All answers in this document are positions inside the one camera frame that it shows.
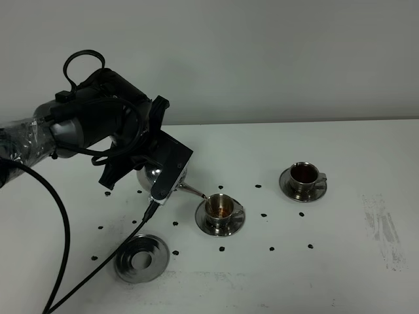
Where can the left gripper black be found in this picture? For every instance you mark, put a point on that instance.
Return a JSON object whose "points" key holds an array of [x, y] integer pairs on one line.
{"points": [[152, 149]]}

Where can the stainless steel teapot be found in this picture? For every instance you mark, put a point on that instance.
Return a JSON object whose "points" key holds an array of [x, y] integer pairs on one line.
{"points": [[148, 175]]}

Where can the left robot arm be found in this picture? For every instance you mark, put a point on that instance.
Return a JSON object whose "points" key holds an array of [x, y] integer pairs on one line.
{"points": [[110, 120]]}

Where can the steel teapot coaster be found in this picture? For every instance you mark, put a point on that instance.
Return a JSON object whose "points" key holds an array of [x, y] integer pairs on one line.
{"points": [[144, 258]]}

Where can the near steel teacup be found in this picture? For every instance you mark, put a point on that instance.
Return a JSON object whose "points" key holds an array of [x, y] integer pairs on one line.
{"points": [[220, 209]]}

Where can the steel teacup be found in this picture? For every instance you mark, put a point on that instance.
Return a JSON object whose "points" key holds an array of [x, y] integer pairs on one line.
{"points": [[305, 177], [220, 209]]}

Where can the near steel saucer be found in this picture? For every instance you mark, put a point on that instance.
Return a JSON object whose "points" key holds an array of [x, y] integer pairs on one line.
{"points": [[227, 230]]}

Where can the steel saucer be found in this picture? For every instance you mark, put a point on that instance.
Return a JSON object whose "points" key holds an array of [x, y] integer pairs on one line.
{"points": [[227, 230], [317, 192]]}

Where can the far steel teacup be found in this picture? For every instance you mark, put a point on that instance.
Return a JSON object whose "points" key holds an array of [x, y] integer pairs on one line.
{"points": [[305, 177]]}

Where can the far steel saucer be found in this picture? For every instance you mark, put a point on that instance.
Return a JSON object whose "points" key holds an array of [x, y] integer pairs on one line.
{"points": [[317, 192]]}

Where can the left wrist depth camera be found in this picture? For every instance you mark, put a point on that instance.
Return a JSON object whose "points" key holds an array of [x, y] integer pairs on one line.
{"points": [[171, 172]]}

